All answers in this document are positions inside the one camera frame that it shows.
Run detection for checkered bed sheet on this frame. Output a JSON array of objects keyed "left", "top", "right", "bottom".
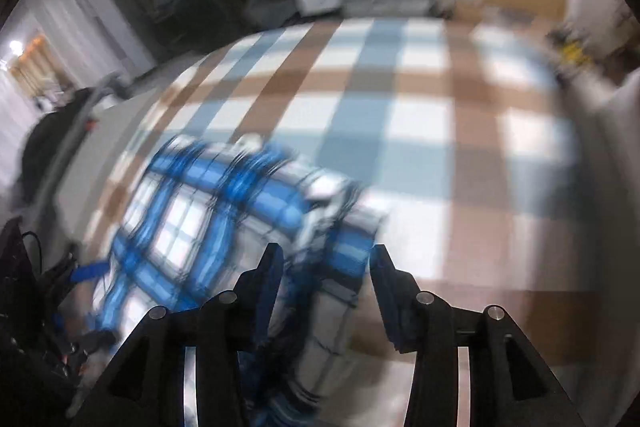
[{"left": 49, "top": 16, "right": 601, "bottom": 368}]

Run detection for white curtain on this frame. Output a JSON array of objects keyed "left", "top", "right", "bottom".
[{"left": 1, "top": 0, "right": 156, "bottom": 188}]

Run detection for blue white plaid shirt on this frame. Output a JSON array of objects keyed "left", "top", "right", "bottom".
[{"left": 92, "top": 134, "right": 384, "bottom": 426}]

